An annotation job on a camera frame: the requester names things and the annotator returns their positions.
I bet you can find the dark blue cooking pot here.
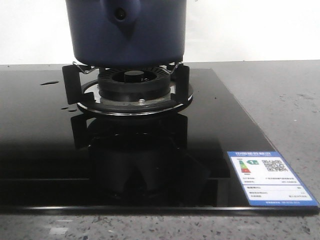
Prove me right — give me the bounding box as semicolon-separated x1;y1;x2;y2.
65;0;187;68

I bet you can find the black right pot support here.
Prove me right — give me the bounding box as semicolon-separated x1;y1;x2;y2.
62;62;193;116

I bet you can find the black right burner head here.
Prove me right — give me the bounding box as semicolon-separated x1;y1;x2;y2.
98;67;171;102

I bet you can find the black glass gas cooktop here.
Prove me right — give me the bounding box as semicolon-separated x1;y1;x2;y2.
0;69;320;216

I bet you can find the blue energy label sticker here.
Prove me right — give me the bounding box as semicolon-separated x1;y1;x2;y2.
227;151;319;207

